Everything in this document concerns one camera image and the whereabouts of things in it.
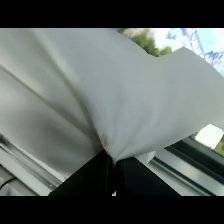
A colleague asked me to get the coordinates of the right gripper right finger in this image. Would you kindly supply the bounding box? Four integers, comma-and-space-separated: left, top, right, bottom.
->
114, 156, 181, 197

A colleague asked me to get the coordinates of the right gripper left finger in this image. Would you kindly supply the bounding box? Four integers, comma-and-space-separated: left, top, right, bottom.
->
48, 149, 115, 197

